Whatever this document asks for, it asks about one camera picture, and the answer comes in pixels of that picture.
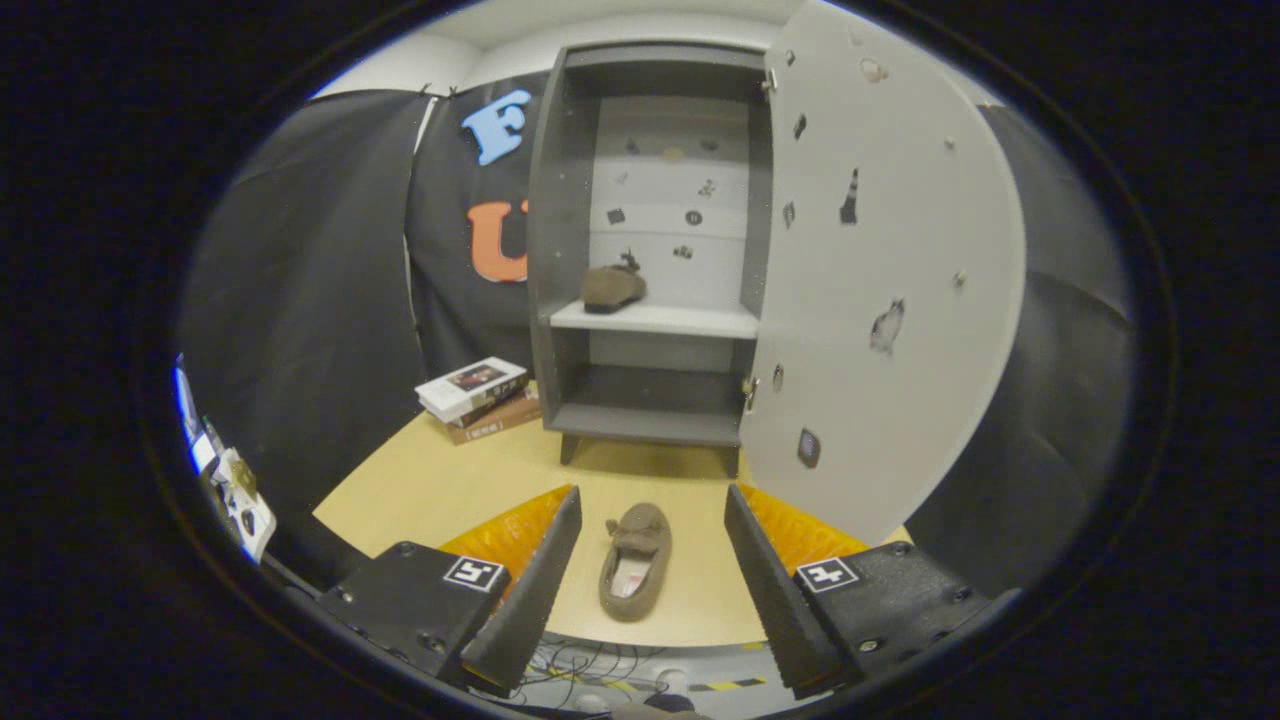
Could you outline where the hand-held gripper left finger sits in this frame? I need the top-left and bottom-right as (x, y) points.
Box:
(315, 485), (583, 696)

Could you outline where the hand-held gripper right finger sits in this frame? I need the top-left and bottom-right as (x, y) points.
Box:
(724, 483), (1021, 701)

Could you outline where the brown fuzzy shoe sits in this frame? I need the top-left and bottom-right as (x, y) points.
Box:
(598, 502), (673, 623)
(581, 263), (648, 315)

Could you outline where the white shoe cabinet door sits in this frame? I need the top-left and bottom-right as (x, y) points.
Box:
(738, 0), (1028, 548)

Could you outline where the grey shoe cabinet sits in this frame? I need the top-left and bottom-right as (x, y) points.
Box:
(527, 40), (776, 479)

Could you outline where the white cabinet shelf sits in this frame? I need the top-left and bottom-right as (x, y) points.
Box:
(549, 298), (761, 341)

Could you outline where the brown book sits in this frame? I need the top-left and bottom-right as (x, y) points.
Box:
(440, 395), (544, 446)

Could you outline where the white book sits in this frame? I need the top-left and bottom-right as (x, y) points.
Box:
(415, 357), (529, 424)

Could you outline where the white printed box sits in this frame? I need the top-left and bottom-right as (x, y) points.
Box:
(205, 447), (278, 564)

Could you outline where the black backdrop cloth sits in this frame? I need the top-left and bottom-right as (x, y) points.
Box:
(178, 70), (1141, 601)

